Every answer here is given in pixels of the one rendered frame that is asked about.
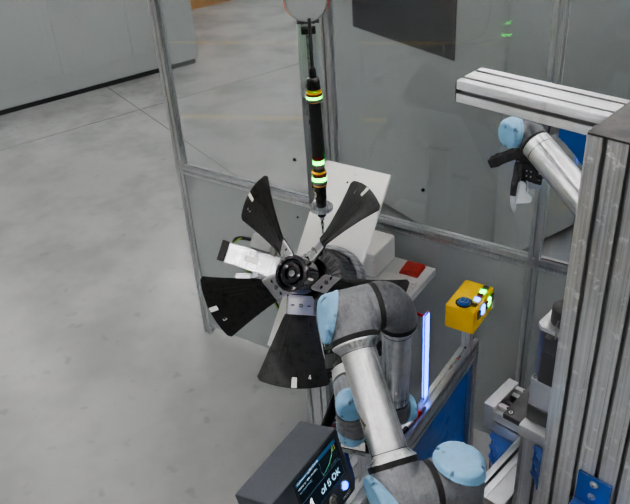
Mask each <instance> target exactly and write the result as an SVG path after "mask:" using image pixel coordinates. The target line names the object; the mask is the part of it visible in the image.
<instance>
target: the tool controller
mask: <svg viewBox="0 0 630 504"><path fill-rule="evenodd" d="M344 479H345V480H347V481H348V488H347V489H346V491H342V490H341V483H342V481H343V480H344ZM314 489H315V491H316V494H317V497H318V500H319V502H320V504H330V503H329V500H330V497H331V495H332V494H335V495H336V496H337V503H336V504H344V503H345V502H346V501H347V499H348V498H349V497H350V495H351V494H352V493H353V491H354V490H355V486H354V483H353V480H352V477H351V474H350V471H349V468H348V465H347V462H346V459H345V456H344V453H343V450H342V447H341V444H340V441H339V438H338V435H337V432H336V430H335V429H334V428H331V427H326V426H321V425H316V424H311V423H306V422H299V423H298V424H297V425H296V426H295V427H294V428H293V429H292V430H291V432H290V433H289V434H288V435H287V436H286V437H285V438H284V439H283V441H282V442H281V443H280V444H279V445H278V446H277V447H276V448H275V450H274V451H273V452H272V453H271V454H270V455H269V456H268V458H267V459H266V460H265V461H264V462H263V463H262V464H261V465H260V467H259V468H258V469H257V470H256V471H255V472H254V473H253V474H252V476H251V477H250V478H249V479H248V480H247V481H246V482H245V483H244V485H243V486H242V487H241V488H240V489H239V490H238V491H237V492H236V494H235V497H236V499H237V502H238V504H303V503H304V501H305V500H306V499H307V498H308V496H309V495H310V494H311V493H312V491H313V490H314Z"/></svg>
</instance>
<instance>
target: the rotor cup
mask: <svg viewBox="0 0 630 504"><path fill-rule="evenodd" d="M304 258H307V259H308V260H307V259H304ZM304 258H303V257H302V256H299V255H288V256H286V257H284V258H283V259H281V260H280V262H279V263H278V265H277V267H276V270H275V279H276V282H277V284H278V286H279V287H280V288H281V289H282V290H284V291H286V292H289V293H291V292H293V295H303V296H313V298H314V300H315V299H317V298H319V297H320V296H322V295H323V294H321V293H318V292H315V291H312V290H310V288H311V286H312V285H313V284H315V283H316V282H317V281H318V280H319V279H320V278H321V277H322V276H323V275H325V274H327V275H329V270H328V268H327V266H326V264H325V263H324V262H323V261H322V260H320V259H319V258H318V259H317V261H316V262H315V264H314V263H313V261H310V259H309V256H306V257H304ZM290 270H293V271H294V272H295V274H294V276H292V277H291V276H289V271H290ZM308 278H312V279H313V281H311V280H308ZM294 293H297V294H294Z"/></svg>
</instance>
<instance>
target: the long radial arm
mask: <svg viewBox="0 0 630 504"><path fill-rule="evenodd" d="M281 259H283V258H280V257H277V256H273V255H270V254H267V253H264V252H261V251H258V250H254V249H251V248H248V247H245V246H242V245H238V244H235V243H232V242H230V244H229V247H228V250H227V253H226V256H225V260H224V262H225V263H228V264H231V265H234V266H237V267H240V268H243V269H246V270H249V271H252V272H255V273H260V274H261V275H264V276H267V277H268V276H270V275H273V274H275V270H276V267H277V265H278V263H279V262H280V260H281Z"/></svg>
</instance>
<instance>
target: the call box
mask: <svg viewBox="0 0 630 504"><path fill-rule="evenodd" d="M483 286H484V285H483V284H479V283H476V282H472V281H469V280H465V281H464V283H463V284H462V285H461V286H460V287H459V289H458V290H457V291H456V292H455V294H454V295H453V296H452V297H451V298H450V300H449V301H448V302H447V303H446V311H445V326H448V327H451V328H454V329H457V330H460V331H463V332H466V333H469V334H473V333H474V332H475V331H476V329H477V328H478V327H479V325H480V324H481V323H482V321H483V320H484V319H485V317H486V316H487V314H488V313H489V312H490V310H491V309H492V303H491V304H490V305H489V307H488V308H487V310H486V311H485V312H484V314H483V315H481V318H480V319H479V320H477V313H478V311H479V310H481V307H482V306H483V305H484V303H485V302H486V301H487V299H488V298H489V297H490V295H491V294H492V293H493V287H490V286H489V289H488V290H486V293H485V294H484V295H483V297H482V298H481V299H480V301H479V302H477V301H474V298H475V297H476V296H477V294H478V293H479V292H480V290H481V289H482V288H483ZM461 297H467V298H469V299H470V301H471V302H470V305H471V304H472V302H474V303H477V304H478V305H477V306H476V308H474V307H471V306H470V305H469V306H461V305H459V304H458V299H459V298H461Z"/></svg>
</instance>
